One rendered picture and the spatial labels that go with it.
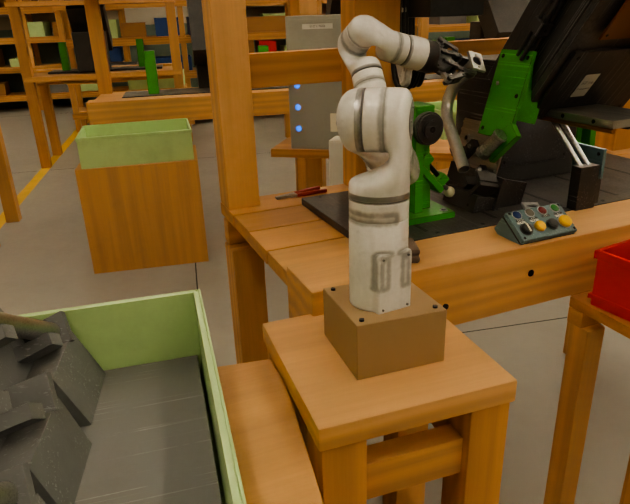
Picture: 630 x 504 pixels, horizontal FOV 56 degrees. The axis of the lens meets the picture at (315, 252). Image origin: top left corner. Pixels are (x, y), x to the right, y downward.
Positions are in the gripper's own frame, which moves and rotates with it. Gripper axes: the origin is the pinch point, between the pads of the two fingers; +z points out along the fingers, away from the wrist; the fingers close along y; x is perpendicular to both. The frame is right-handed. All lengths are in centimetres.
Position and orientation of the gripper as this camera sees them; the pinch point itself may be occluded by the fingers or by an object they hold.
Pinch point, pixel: (467, 67)
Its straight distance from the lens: 157.3
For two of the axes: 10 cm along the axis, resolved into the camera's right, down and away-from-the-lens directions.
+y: -1.1, -9.1, 4.0
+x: -4.2, 4.0, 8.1
